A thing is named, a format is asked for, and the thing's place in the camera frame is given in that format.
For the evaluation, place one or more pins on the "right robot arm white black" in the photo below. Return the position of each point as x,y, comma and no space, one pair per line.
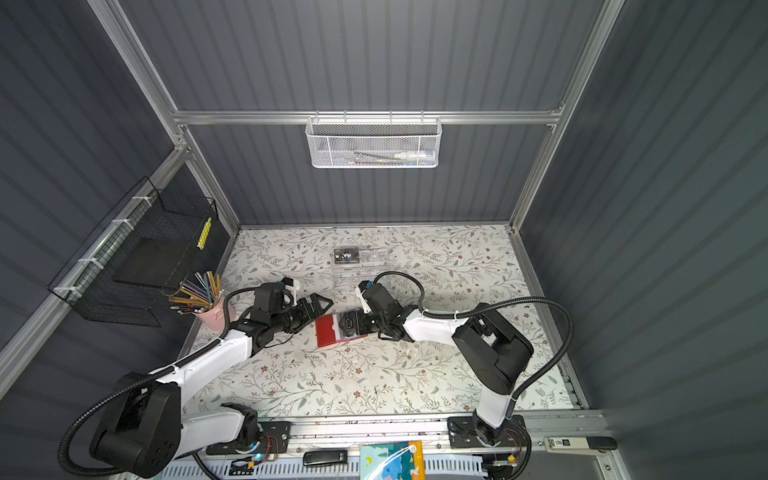
496,351

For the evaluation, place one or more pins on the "bundle of coloured pencils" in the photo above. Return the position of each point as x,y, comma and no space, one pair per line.
196,294

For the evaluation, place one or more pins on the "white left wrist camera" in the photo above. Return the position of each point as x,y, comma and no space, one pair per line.
291,284

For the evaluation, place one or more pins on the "red leather card holder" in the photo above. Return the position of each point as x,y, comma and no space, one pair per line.
328,333

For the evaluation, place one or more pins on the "clear acrylic organizer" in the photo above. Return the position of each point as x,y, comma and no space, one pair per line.
373,260

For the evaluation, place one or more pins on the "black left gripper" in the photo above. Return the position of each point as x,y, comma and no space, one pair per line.
299,312

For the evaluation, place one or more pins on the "yellow marker in basket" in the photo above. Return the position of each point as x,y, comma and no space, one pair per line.
205,231

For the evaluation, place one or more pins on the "pink pencil cup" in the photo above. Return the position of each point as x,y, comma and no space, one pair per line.
214,318

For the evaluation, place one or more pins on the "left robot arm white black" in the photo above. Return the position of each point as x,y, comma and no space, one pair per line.
144,425

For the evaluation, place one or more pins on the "black VIP credit card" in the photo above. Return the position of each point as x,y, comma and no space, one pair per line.
346,255

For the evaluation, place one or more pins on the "black wire wall basket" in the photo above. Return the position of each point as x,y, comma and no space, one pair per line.
125,275

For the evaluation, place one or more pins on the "white mesh wall basket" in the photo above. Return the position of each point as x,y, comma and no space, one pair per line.
331,142

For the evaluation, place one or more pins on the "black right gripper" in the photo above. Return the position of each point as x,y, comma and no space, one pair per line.
365,323

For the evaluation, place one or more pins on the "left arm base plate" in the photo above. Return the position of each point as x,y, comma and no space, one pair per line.
270,438

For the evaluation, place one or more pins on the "small black device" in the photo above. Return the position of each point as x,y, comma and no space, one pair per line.
324,457

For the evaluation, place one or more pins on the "white marker in basket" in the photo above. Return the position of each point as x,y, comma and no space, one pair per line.
412,157

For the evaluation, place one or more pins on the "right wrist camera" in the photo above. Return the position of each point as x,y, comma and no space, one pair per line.
373,296

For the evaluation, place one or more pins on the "colourful picture book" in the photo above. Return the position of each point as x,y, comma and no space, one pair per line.
392,461

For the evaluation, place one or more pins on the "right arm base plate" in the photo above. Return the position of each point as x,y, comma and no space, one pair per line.
470,432

